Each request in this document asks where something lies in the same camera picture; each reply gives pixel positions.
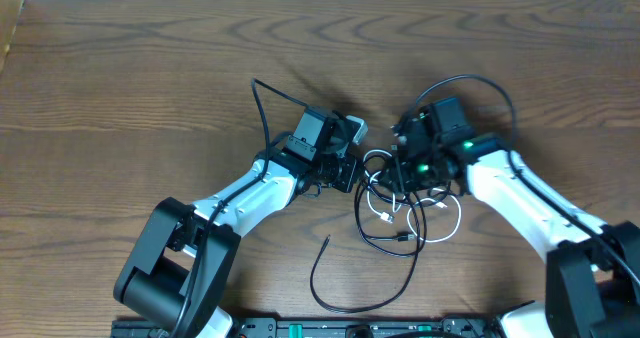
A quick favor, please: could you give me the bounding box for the black usb cable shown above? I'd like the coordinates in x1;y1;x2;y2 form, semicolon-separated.
309;150;454;314

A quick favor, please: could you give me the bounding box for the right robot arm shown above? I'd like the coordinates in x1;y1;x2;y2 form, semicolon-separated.
378;97;639;338

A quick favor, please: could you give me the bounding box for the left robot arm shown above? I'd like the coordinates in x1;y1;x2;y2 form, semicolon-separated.
113;107;368;337

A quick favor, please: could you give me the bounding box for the left camera black cable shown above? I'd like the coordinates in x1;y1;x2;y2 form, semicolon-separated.
169;77;311;338

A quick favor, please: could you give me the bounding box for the camera black cable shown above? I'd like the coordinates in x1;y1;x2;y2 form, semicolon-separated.
399;74;640;289
169;77;311;338

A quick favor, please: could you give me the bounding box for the right camera black cable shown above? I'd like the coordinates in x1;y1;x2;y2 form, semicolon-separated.
399;74;640;289

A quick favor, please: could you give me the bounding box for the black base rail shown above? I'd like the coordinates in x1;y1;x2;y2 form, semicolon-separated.
110;316;506;338

